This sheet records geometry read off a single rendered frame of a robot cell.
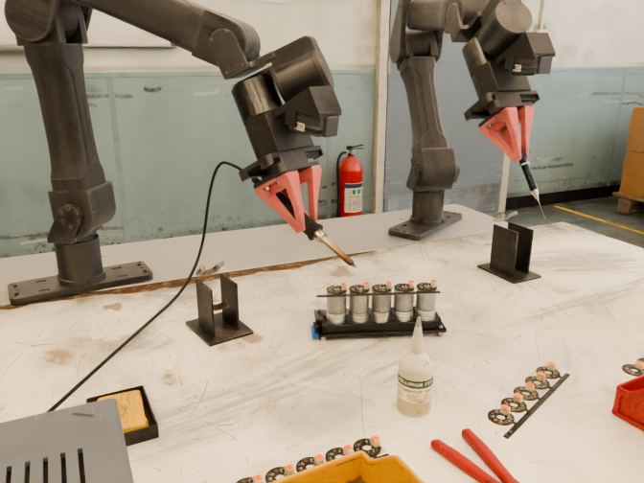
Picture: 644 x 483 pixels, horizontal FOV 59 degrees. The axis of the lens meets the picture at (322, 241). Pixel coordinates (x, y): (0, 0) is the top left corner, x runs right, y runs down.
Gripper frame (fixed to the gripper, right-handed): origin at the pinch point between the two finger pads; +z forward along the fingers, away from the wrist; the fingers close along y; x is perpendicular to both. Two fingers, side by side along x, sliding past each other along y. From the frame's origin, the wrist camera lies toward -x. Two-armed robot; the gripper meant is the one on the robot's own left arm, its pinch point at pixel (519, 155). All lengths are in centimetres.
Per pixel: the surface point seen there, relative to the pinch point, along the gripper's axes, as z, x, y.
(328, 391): 25.8, -4.3, -41.6
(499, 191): -70, 240, 225
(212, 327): 15, 8, -49
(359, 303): 16.9, 0.2, -32.9
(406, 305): 18.5, -1.3, -27.5
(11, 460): 24, -19, -69
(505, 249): 12.4, 7.6, -1.6
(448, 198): -70, 243, 181
